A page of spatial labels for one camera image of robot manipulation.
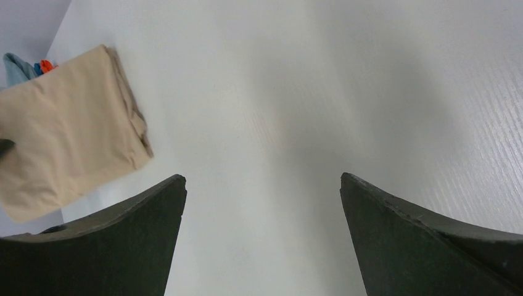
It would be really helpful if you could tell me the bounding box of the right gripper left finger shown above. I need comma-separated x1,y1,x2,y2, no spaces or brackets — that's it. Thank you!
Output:
1,175,187,295

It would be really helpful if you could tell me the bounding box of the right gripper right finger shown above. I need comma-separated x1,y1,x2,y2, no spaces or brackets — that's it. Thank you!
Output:
340,173,522,295

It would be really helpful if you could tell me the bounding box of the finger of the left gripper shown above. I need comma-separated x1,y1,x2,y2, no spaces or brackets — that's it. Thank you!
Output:
0,139,15,158

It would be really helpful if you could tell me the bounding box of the beige t shirt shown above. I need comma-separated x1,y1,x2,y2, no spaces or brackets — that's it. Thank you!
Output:
1,45,154,223

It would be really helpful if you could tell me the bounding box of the folded grey-blue t shirt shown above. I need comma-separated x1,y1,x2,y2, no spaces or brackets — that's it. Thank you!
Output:
2,53,37,87

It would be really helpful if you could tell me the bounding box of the folded bright blue t shirt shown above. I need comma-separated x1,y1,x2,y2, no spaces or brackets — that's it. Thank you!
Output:
33,63,44,76

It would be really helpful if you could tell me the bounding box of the folded orange t shirt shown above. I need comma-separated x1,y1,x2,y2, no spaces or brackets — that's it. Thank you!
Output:
39,59,57,74

